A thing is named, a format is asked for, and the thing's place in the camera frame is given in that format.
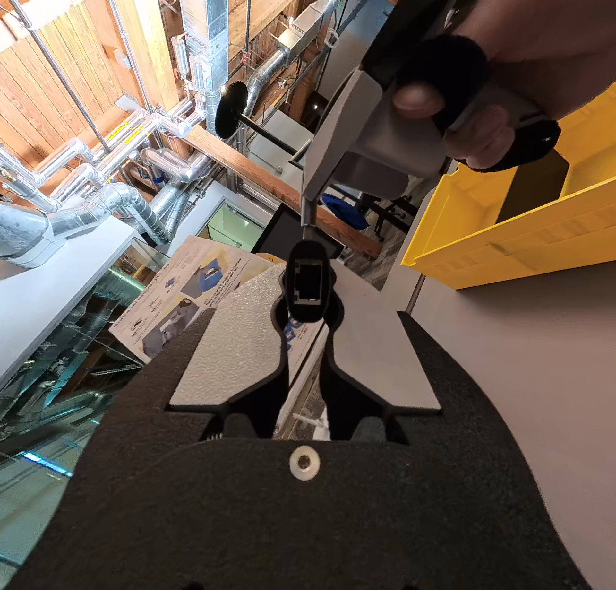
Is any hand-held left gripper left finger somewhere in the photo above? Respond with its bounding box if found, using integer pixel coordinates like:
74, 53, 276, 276
168, 263, 290, 422

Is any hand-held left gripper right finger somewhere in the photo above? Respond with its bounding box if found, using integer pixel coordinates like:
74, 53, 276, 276
319, 262, 442, 424

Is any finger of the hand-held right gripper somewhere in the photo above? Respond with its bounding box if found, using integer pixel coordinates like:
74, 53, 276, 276
333, 156, 411, 201
302, 67, 385, 201

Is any black USB cable grey plug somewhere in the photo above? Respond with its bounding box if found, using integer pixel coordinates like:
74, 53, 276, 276
300, 196, 319, 242

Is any grey slim USB hub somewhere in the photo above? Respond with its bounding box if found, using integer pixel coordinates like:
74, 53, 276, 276
283, 240, 334, 324

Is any yellow plastic bin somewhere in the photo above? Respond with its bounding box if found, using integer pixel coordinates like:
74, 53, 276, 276
401, 82, 616, 291

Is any person's right hand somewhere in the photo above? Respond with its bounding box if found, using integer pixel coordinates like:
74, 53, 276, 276
392, 0, 616, 168

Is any blue jacket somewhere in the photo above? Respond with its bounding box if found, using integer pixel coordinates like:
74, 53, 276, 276
321, 193, 370, 232

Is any dark metal bar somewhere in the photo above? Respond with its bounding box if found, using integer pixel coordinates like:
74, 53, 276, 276
406, 274, 427, 315

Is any printed instruction poster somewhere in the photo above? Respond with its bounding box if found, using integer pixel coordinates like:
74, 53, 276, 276
108, 236, 324, 391

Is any black framed screen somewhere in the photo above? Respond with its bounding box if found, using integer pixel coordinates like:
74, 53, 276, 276
251, 204, 346, 262

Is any black divider plate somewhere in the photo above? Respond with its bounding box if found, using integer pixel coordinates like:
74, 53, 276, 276
496, 149, 572, 226

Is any cluster of silver insulated pipes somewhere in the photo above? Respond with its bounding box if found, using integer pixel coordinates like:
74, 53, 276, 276
0, 94, 213, 269

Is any wooden support post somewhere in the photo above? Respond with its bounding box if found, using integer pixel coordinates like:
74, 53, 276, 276
185, 125, 384, 259

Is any foil-wrapped air duct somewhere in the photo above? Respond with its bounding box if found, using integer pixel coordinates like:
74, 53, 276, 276
175, 0, 231, 136

